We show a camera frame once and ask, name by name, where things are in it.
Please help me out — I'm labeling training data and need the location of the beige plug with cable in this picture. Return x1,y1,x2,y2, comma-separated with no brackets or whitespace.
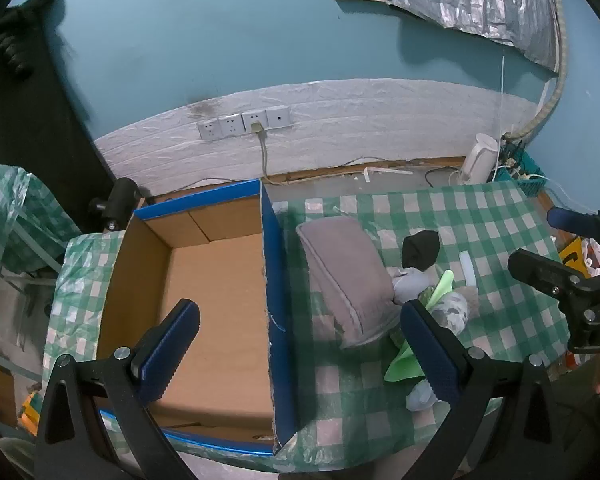
250,122,276,186

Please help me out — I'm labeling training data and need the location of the grey towel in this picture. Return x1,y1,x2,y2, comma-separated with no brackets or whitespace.
296,216,403,350

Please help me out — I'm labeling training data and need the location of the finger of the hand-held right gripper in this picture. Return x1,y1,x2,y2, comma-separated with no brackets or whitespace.
508,249,588,308
547,206,600,248

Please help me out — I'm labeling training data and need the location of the wrapped insulated pipe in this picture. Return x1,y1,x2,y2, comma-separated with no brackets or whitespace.
502,0,568,141

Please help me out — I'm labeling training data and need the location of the grey patterned cloth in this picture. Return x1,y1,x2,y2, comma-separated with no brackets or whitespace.
430,291,469,336

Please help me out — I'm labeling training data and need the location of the white round-hole wall socket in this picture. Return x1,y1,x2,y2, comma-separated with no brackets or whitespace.
265,105,292,128

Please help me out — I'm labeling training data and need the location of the yellow box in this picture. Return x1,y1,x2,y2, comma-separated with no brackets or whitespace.
560,240,588,278

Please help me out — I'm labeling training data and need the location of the light green cloth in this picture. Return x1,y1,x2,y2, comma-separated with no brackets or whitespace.
384,270,456,382

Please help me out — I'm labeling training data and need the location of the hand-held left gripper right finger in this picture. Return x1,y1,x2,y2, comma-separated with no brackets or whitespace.
400,300,568,480

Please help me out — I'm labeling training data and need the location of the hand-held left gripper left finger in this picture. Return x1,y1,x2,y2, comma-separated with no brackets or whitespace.
34,299,201,480

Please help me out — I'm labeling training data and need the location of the black tripod knob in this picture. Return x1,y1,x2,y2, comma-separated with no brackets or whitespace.
89,177,141,233

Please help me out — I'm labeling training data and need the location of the black cloth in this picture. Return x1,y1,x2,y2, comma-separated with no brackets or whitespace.
401,230,441,270

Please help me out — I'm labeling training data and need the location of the white foam strip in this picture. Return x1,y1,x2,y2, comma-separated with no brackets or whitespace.
459,251,478,288

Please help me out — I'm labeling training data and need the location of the blue cardboard box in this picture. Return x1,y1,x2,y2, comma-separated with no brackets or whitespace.
95,178,297,457

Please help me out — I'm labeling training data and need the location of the black panel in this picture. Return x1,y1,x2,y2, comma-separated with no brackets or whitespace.
0,0,117,201

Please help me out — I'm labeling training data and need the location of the white electric kettle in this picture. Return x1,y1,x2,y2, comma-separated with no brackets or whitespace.
460,133,501,186

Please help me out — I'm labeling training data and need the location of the teal plastic basket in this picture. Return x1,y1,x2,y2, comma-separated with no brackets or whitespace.
495,145,548,196

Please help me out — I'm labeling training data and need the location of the green checkered tablecloth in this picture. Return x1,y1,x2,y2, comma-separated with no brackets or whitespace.
42,180,573,476

